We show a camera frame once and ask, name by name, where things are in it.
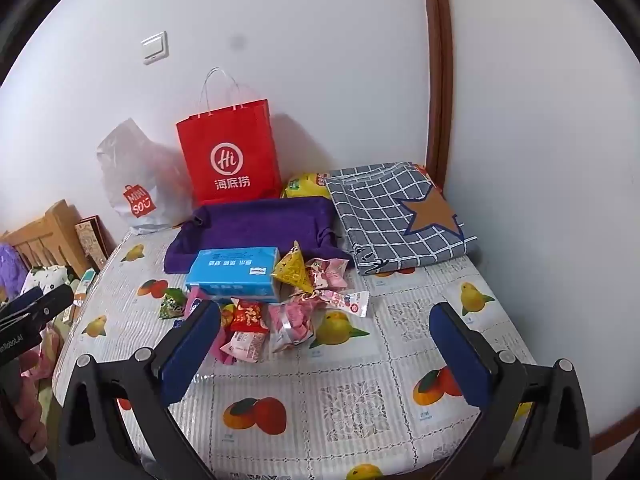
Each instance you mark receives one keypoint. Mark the red paper bag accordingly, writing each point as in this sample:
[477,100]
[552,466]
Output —
[230,155]

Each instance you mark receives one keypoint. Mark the grey checkered folded cloth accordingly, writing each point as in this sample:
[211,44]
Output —
[395,215]

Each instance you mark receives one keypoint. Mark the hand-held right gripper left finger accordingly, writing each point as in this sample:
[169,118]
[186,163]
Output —
[192,350]

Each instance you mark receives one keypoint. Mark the white plastic bag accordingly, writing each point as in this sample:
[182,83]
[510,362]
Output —
[135,180]

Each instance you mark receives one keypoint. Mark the white light switch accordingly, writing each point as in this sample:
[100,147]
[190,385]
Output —
[155,47]

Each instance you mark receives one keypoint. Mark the small white red snack packet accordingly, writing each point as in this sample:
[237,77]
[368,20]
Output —
[350,302]

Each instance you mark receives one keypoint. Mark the white floral fabric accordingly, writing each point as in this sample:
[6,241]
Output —
[45,277]

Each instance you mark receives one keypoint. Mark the purple plush fabric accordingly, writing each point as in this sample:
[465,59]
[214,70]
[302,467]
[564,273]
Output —
[10,265]

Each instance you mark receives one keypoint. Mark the white red print snack packet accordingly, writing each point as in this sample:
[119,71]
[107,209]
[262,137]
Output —
[246,346]

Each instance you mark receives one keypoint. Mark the purple fabric storage box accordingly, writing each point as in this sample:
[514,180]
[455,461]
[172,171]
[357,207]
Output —
[250,225]

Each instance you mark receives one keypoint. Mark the fruit print tablecloth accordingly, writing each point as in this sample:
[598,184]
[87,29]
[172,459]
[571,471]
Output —
[350,400]

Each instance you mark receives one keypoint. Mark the blue snack packet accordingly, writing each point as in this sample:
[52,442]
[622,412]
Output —
[195,306]

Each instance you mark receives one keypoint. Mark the gold snack packet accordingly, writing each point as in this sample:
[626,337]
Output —
[292,272]

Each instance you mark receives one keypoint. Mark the patterned cardboard box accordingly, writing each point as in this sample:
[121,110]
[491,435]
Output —
[92,240]

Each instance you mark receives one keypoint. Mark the large pink snack packet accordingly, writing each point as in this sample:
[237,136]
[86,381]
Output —
[290,325]

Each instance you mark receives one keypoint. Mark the green triangular snack packet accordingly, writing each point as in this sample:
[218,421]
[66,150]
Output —
[172,304]

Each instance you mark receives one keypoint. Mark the blue tissue pack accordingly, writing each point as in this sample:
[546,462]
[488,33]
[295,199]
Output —
[232,272]

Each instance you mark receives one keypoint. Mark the brown wooden door frame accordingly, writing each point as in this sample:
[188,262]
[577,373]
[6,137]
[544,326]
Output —
[437,70]

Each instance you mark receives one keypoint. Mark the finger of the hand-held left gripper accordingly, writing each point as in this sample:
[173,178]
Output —
[45,300]

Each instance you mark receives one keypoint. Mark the yellow snack bag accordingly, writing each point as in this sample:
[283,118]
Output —
[305,185]

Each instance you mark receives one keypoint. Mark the pink silver snack packet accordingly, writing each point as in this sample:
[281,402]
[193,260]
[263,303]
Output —
[327,270]

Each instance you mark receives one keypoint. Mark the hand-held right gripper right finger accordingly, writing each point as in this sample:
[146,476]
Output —
[460,355]

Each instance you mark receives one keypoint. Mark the magenta snack packet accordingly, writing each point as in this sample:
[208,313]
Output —
[221,347]

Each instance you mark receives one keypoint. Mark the person's left hand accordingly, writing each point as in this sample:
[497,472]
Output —
[32,405]

